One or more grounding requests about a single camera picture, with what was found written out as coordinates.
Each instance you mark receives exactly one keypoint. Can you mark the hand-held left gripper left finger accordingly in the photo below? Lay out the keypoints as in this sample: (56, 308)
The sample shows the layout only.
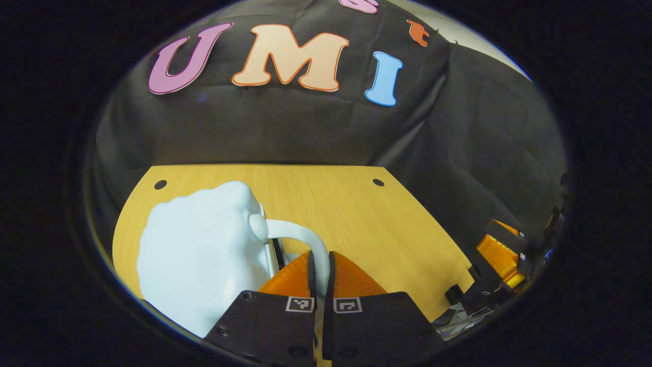
(311, 280)

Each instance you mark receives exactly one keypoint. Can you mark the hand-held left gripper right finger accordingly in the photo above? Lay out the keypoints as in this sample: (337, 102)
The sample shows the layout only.
(330, 280)

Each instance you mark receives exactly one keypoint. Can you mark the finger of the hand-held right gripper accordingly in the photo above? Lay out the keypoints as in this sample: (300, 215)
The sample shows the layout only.
(501, 226)
(501, 260)

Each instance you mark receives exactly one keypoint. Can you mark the light blue suitcase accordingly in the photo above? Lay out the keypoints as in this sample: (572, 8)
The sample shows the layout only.
(204, 255)

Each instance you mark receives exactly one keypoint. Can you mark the black backdrop cloth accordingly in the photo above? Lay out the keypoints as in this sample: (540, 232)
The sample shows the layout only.
(305, 132)

